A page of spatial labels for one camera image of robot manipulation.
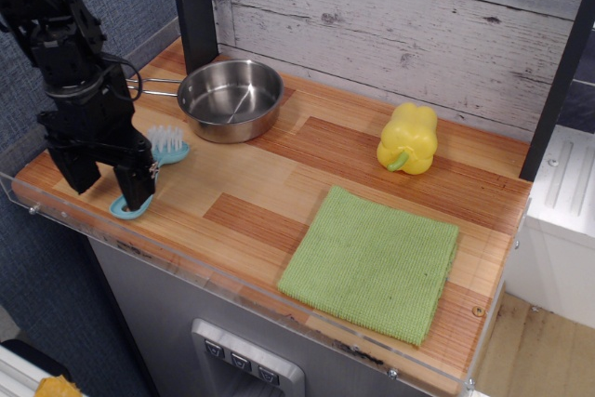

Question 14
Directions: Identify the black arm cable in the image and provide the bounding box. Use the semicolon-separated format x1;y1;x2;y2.
99;53;143;103

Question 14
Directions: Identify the green folded towel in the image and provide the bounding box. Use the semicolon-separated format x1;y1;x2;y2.
278;186;459;346

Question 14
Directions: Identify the light blue dish brush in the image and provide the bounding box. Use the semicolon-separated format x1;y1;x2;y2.
109;126;190;220

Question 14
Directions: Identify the white toy sink unit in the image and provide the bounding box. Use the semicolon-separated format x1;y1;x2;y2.
504;126;594;327

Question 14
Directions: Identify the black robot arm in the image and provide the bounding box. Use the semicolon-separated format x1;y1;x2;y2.
1;0;158;211

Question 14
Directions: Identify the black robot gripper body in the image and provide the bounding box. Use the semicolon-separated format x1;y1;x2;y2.
37;61;153;170

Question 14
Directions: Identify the black left vertical post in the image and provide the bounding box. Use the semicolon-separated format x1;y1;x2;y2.
176;0;218;73

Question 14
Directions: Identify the grey toy fridge cabinet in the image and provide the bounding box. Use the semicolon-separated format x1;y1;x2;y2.
91;240;474;396

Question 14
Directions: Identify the yellow plastic bell pepper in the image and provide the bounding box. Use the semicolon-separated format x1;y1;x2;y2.
377;102;438;175

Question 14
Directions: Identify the silver dispenser button panel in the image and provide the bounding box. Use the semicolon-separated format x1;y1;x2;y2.
192;318;306;396

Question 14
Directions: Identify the black vertical post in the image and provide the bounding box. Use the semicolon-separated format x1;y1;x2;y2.
176;0;218;73
519;0;594;181

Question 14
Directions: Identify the black right vertical post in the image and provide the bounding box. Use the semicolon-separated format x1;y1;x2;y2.
519;0;594;181

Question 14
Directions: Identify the clear acrylic table guard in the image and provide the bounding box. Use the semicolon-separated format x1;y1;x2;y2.
0;18;531;394

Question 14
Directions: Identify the yellow object bottom left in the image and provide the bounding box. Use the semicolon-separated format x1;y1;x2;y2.
33;376;83;397

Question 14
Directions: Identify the stainless steel pot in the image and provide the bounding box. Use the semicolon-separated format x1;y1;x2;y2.
147;60;284;144

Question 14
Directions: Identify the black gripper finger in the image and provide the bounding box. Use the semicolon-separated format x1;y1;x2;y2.
48;145;101;194
114;164;155;210

